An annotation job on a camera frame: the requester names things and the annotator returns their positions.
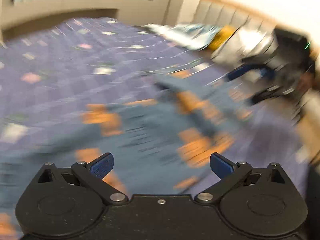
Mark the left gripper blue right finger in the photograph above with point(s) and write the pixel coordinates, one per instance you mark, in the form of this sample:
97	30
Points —
231	175

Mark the beige built-in cabinet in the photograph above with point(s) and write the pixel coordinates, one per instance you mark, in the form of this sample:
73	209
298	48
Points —
18	18

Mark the white blue patterned pillow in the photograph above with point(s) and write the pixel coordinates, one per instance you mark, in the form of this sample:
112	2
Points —
190	36

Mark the beige padded headboard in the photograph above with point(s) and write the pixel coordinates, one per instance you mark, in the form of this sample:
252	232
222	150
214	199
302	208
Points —
226	12

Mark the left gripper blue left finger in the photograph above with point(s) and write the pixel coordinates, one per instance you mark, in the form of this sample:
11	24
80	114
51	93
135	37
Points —
91	176

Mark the purple grid bedspread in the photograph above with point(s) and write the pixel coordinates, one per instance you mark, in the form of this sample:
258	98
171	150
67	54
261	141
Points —
269	204

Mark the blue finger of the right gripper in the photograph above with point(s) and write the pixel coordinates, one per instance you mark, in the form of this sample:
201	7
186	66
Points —
240	71

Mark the person's right hand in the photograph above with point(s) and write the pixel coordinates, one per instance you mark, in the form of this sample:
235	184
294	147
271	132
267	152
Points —
308	81

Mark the yellow cushion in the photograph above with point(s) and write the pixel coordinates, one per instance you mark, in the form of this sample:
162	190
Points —
222	36

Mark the blue pants with orange cars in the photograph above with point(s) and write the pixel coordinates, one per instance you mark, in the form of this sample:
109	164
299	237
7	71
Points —
161	129

